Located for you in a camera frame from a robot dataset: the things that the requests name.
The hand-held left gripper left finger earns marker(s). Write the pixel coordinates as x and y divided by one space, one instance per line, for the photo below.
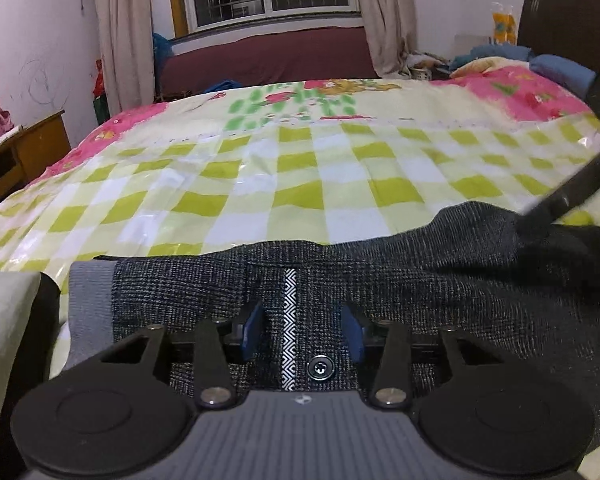
252 331

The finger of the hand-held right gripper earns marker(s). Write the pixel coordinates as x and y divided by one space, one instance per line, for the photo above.
567 197

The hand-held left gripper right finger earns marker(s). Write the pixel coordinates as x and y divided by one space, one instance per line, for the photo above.
352 334

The dark grey pants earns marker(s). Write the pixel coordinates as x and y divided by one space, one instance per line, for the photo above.
480 285

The blue pillow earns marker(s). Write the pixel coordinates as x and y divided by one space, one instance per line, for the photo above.
562 72

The dark brown headboard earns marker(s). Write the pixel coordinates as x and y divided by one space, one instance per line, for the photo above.
565 25

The blue blanket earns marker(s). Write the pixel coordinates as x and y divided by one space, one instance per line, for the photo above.
495 54

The orange juice bottle pack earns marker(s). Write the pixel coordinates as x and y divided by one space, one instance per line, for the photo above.
504 25

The green checkered printed bedspread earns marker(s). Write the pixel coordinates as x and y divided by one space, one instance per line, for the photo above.
280 175

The patterned cloth pile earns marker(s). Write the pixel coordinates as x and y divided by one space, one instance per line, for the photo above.
427 65

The beige curtain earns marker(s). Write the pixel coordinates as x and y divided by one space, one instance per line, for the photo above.
125 35
387 15

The blue cloth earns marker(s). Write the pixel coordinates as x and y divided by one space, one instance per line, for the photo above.
222 86

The folded beige cloth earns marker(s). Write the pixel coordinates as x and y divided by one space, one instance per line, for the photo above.
5 360

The maroon sofa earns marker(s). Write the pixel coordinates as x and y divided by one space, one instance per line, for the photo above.
270 60

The wooden desk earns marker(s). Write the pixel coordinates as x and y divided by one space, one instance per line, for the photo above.
35 150

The red and green bag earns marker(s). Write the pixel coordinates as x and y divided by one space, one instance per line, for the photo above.
100 92

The blue bag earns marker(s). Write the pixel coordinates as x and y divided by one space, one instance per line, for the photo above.
161 49

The white paper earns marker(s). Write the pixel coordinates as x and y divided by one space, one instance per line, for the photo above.
7 137

